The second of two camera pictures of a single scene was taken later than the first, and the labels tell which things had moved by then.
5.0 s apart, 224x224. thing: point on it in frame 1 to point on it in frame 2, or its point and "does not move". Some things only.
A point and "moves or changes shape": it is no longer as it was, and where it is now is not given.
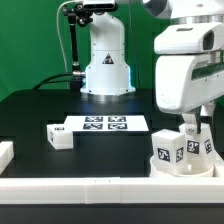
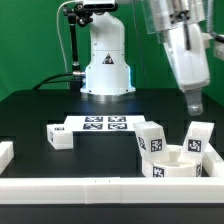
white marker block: x=199 y=150 moves or changes shape
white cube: x=60 y=136 does not move
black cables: x=45 y=80 does not move
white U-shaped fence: x=109 y=190 does not move
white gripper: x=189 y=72 to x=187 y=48
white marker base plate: x=106 y=123 does not move
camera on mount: x=100 y=5 does not move
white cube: x=169 y=148 to x=150 y=138
